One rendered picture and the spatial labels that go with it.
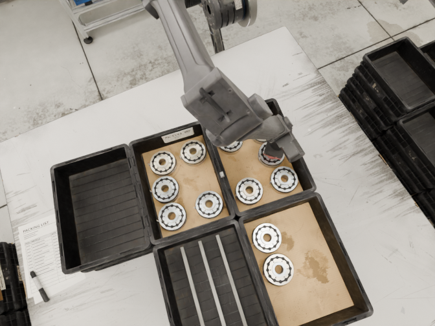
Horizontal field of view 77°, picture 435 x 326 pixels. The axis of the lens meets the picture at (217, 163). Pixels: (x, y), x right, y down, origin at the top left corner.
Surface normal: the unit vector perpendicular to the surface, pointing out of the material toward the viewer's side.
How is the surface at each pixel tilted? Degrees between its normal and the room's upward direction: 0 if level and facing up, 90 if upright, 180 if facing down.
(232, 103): 61
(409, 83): 0
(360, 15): 0
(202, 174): 0
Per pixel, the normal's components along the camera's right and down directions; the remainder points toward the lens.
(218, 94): 0.09, 0.66
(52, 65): -0.04, -0.33
